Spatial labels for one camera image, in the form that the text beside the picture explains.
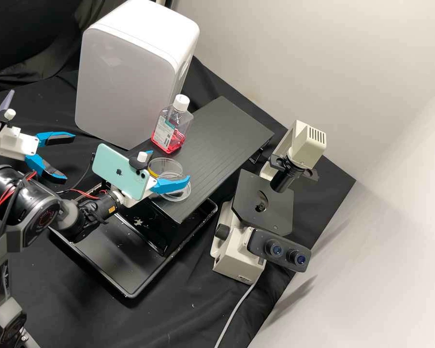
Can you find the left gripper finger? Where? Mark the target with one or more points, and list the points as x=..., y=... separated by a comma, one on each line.
x=54, y=138
x=40, y=166

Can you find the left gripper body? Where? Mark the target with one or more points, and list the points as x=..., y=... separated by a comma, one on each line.
x=12, y=143

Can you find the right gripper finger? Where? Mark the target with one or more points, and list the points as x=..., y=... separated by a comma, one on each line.
x=168, y=185

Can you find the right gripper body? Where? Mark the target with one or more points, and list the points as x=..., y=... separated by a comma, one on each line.
x=132, y=202

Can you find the petri dish lid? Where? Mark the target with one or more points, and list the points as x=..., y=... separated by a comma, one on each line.
x=179, y=196

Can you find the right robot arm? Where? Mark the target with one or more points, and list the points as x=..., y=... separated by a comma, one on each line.
x=29, y=206

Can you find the petri dish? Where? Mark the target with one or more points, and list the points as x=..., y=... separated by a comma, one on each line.
x=166, y=167

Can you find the red liquid bottle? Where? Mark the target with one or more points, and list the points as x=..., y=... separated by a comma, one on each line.
x=168, y=136

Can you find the black tray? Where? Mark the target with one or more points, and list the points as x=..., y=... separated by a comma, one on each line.
x=123, y=253

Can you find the black platform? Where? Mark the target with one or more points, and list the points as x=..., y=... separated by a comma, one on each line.
x=221, y=145

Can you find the cream microscope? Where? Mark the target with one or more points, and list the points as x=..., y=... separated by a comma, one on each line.
x=239, y=239

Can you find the white box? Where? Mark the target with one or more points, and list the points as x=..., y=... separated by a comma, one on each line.
x=130, y=65

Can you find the right wrist camera phone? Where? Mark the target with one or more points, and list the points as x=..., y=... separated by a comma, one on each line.
x=119, y=170

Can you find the wrist camera phone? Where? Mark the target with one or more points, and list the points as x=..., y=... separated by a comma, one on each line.
x=119, y=170
x=1, y=108

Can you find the left wrist camera phone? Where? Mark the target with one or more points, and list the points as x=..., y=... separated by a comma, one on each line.
x=1, y=108

